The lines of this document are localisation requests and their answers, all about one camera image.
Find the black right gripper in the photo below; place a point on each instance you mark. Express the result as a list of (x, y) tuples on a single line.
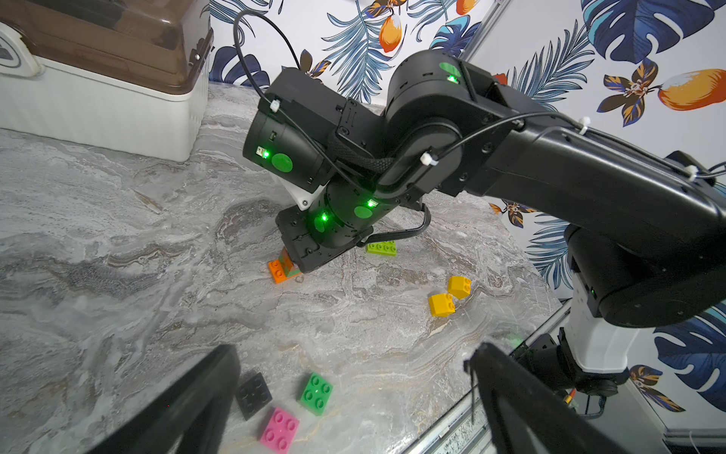
[(306, 252)]

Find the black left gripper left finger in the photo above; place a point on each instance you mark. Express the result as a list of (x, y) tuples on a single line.
[(190, 416)]

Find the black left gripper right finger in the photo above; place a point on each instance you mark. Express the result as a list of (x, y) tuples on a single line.
[(523, 415)]

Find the brown orange square lego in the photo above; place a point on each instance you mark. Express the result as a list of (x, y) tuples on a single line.
[(286, 261)]

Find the orange lego plate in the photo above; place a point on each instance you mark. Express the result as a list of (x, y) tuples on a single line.
[(276, 272)]

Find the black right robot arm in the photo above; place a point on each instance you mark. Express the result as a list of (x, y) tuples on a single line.
[(645, 235)]

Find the black lego brick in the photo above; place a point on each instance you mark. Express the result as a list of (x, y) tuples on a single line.
[(252, 395)]

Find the lime green long lego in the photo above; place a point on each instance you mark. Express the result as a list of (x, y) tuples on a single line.
[(385, 248)]

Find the pink lego brick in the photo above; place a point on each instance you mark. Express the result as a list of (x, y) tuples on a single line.
[(280, 431)]

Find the green lego with number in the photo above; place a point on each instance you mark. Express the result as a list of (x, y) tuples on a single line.
[(316, 394)]

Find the yellow lego brick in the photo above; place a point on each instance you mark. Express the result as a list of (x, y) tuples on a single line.
[(459, 287), (441, 305)]

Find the white box brown lid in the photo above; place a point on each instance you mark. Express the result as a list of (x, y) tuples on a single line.
[(129, 76)]

